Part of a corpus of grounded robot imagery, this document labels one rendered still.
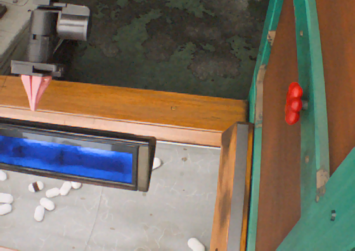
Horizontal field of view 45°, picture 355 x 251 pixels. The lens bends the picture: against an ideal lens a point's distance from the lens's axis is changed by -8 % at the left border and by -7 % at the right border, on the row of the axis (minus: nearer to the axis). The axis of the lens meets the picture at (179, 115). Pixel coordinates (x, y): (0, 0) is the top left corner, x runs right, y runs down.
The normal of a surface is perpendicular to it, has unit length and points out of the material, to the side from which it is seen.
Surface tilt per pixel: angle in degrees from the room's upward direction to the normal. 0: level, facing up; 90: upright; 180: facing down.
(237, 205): 0
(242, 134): 0
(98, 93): 0
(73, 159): 58
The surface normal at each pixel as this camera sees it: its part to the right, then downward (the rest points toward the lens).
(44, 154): -0.10, 0.42
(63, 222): 0.02, -0.54
